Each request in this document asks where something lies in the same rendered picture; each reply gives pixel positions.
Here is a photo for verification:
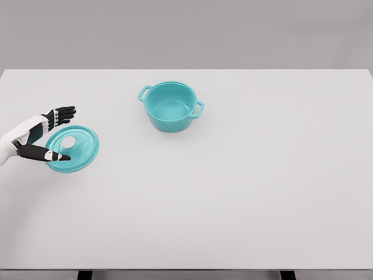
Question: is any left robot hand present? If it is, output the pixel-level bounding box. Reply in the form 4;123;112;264
8;106;77;162

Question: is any teal pot lid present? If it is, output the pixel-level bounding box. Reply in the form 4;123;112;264
45;125;100;174

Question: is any teal pot with handles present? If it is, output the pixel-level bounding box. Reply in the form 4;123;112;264
137;81;205;132

